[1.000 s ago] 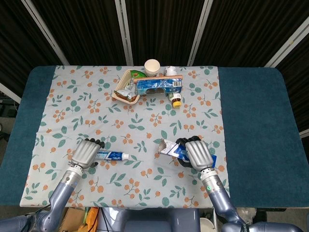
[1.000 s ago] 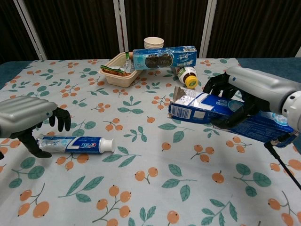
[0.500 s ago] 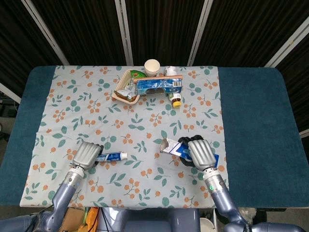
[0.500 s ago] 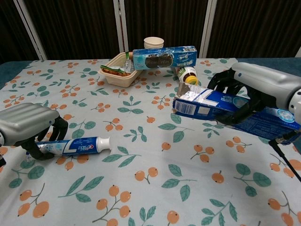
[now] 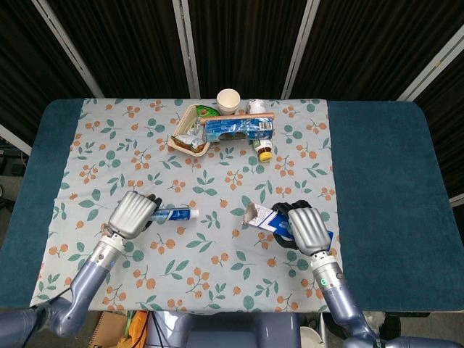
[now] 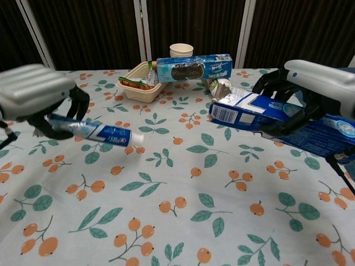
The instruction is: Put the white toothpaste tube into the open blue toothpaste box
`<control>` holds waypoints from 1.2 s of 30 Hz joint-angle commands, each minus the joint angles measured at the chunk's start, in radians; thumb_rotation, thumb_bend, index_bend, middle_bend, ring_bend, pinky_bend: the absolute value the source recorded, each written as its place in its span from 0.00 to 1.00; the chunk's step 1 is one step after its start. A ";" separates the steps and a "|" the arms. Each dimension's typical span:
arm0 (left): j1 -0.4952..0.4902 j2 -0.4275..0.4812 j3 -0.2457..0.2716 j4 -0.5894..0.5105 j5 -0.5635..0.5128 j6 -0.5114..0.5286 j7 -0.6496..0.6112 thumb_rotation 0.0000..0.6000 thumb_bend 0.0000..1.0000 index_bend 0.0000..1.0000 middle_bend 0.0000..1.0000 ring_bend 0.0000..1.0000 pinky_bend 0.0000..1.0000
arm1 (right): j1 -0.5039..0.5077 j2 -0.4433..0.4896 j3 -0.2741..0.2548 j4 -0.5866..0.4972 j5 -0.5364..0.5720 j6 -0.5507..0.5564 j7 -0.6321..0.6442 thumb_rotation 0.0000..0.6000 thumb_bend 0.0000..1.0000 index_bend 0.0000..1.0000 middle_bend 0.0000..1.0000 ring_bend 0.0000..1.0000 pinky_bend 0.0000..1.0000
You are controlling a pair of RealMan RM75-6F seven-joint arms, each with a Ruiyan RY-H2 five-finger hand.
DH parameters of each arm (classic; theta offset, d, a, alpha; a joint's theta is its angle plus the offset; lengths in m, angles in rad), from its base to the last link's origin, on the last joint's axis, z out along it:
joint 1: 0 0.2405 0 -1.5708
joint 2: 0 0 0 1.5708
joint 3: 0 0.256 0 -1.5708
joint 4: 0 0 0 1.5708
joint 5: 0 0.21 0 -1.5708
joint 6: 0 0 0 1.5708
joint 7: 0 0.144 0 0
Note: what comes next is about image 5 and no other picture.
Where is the floral print tablecloth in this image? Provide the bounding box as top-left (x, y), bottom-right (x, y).
top-left (28, 97), bottom-right (347, 313)

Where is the teal table cover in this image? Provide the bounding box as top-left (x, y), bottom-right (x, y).
top-left (0, 98), bottom-right (464, 313)

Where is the orange plastic bag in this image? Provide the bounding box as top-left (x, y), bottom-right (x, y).
top-left (125, 310), bottom-right (150, 348)

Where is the blue cookie package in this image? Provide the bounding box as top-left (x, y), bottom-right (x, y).
top-left (204, 116), bottom-right (275, 144)

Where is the brown bottle yellow cap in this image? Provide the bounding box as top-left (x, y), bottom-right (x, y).
top-left (251, 138), bottom-right (274, 163)

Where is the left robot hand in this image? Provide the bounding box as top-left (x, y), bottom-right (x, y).
top-left (107, 191), bottom-right (163, 240)

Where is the white bucket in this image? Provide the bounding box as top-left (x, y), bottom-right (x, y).
top-left (299, 326), bottom-right (325, 348)

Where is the beige paper cup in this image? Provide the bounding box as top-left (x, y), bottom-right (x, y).
top-left (216, 88), bottom-right (241, 116)

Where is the brown sausage stick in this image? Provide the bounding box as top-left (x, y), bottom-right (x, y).
top-left (200, 112), bottom-right (276, 123)

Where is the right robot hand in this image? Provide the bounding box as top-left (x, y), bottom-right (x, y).
top-left (271, 199), bottom-right (333, 257)

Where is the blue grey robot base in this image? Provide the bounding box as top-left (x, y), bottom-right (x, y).
top-left (146, 311), bottom-right (302, 348)

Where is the green snack packet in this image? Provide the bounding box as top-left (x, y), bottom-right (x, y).
top-left (191, 104), bottom-right (221, 117)

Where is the white blue toothpaste tube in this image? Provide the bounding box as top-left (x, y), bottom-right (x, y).
top-left (149, 206), bottom-right (200, 223)

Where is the blue toothpaste box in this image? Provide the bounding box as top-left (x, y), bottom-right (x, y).
top-left (241, 202), bottom-right (334, 247)

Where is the white plastic bottle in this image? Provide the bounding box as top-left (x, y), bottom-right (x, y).
top-left (247, 99), bottom-right (271, 115)

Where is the beige food tray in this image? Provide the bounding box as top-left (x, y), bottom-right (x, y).
top-left (167, 104), bottom-right (222, 157)

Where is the silver snack packet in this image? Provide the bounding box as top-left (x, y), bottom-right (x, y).
top-left (170, 121), bottom-right (208, 152)

